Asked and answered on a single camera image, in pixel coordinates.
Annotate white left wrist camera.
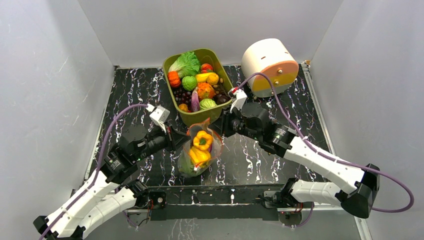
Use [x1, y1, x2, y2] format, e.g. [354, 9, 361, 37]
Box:
[146, 104, 170, 133]

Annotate olive green plastic bin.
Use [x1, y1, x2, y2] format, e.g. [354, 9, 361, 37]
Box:
[163, 48, 233, 127]

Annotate dark purple eggplant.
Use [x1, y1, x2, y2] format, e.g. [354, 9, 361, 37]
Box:
[214, 94, 231, 105]

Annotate red tomato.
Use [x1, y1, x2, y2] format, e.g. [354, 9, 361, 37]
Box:
[200, 63, 215, 74]

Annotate green leafy vegetable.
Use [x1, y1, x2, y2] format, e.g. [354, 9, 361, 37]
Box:
[178, 155, 195, 178]

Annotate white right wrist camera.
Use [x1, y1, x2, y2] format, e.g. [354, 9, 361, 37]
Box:
[228, 87, 247, 113]

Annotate orange yellow bell pepper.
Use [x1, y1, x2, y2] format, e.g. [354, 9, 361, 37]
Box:
[192, 130, 214, 151]

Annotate small orange yellow fruit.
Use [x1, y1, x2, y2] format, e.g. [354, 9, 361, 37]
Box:
[206, 72, 220, 86]

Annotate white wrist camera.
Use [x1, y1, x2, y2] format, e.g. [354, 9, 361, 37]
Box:
[146, 104, 170, 133]
[228, 87, 247, 113]

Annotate clear zip top bag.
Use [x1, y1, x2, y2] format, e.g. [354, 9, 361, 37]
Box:
[178, 118, 223, 178]

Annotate dark purple grapes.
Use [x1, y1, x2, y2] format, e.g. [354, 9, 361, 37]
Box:
[172, 87, 192, 106]

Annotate orange mini pumpkin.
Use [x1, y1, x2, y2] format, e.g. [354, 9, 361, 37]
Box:
[167, 71, 182, 89]

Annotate yellow squash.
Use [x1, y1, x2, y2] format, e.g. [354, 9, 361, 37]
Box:
[195, 72, 214, 83]

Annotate white cylindrical drawer box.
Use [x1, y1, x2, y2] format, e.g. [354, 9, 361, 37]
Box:
[241, 38, 299, 98]

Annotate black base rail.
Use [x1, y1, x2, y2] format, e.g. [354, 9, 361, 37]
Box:
[148, 184, 284, 221]

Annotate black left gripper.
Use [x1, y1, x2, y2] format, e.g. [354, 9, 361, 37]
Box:
[134, 121, 192, 162]

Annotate green bumpy citrus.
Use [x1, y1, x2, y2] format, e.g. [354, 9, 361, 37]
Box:
[181, 76, 198, 91]

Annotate pale green cabbage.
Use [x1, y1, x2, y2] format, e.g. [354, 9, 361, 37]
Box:
[199, 98, 217, 110]

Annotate purple white radicchio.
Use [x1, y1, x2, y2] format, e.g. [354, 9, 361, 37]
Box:
[190, 87, 200, 113]

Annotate green lettuce head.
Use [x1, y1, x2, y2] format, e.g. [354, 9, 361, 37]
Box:
[167, 51, 201, 79]

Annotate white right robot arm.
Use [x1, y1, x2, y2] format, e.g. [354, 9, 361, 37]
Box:
[211, 102, 380, 219]

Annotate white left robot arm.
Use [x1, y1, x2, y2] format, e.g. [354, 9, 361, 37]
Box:
[33, 125, 189, 240]

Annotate orange mottled fruit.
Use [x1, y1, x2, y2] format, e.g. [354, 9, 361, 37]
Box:
[196, 82, 215, 101]

